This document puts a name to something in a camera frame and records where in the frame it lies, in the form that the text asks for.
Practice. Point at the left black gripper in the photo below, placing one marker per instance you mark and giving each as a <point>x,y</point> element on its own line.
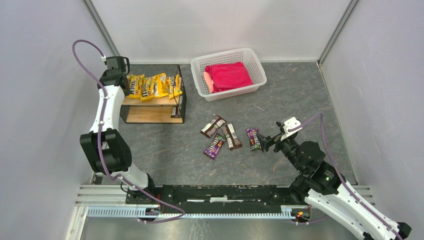
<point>114,63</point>

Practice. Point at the purple brown M&M bag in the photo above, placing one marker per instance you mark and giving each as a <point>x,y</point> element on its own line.
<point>254,141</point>

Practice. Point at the yellow M&M bag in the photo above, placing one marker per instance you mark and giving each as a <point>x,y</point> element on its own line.
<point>147,88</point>
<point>135,89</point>

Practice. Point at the yellow candy bag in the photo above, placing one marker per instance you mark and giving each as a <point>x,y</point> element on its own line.
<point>173,84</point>
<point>160,86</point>

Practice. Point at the purple candy bag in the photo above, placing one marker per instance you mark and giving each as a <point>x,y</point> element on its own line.
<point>215,146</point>

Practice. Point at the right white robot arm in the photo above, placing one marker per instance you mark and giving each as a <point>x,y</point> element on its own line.
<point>321,186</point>

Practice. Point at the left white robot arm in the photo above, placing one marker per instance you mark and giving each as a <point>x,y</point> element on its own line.
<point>105,148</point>

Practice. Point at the brown candy bag middle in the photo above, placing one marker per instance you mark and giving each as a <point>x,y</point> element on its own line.
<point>231,136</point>

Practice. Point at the brown candy bag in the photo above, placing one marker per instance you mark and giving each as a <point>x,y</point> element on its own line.
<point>212,126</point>
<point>231,136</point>

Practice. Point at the brown candy bag top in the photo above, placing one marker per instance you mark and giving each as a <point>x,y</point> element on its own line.
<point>212,126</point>

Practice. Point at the brown candy bag lower shelf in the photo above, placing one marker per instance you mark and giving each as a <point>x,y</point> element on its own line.
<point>175,113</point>

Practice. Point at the pink folded cloth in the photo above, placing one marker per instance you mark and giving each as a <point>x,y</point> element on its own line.
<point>226,76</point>

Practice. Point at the white plastic basket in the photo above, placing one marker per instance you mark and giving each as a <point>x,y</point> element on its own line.
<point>246,55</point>

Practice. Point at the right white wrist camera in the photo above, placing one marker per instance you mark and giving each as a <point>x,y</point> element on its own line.
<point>289,127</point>

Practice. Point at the black wire wooden shelf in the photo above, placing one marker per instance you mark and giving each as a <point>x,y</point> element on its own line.
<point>155,110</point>

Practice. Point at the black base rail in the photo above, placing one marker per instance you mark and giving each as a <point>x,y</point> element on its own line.
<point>217,199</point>

